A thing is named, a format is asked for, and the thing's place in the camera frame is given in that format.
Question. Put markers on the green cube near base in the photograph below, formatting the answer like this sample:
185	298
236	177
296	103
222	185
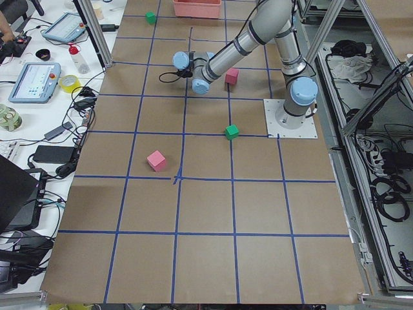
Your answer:
231	132

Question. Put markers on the pink cube far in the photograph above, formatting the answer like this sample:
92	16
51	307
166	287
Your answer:
157	161

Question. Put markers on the pink cube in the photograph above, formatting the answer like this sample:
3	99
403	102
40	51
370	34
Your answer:
157	161
231	76

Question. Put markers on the pink cube centre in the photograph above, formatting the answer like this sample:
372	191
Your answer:
231	76

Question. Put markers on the black power adapter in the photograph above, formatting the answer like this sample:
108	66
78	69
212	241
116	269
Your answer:
53	154

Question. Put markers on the yellow tape roll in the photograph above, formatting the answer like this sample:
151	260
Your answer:
70	83

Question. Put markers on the pink plastic bin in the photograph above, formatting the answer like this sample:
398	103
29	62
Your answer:
198	8

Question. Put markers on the green cube near bin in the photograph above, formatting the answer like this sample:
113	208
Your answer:
150	18

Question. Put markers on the red capped squeeze bottle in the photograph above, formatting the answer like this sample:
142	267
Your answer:
79	61

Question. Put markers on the teach pendant near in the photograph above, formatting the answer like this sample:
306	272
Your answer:
36	83

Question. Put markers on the teach pendant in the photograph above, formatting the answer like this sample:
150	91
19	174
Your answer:
36	83
66	29

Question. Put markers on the teach pendant far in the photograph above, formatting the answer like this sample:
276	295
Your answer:
66	29

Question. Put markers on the black laptop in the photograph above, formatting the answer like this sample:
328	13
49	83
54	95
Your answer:
21	192

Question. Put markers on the black bowl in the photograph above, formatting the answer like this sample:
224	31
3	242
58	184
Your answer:
43	54

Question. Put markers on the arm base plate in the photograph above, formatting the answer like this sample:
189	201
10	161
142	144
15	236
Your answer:
282	125

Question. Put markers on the aluminium profile post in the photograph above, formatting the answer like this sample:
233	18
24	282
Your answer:
86	12

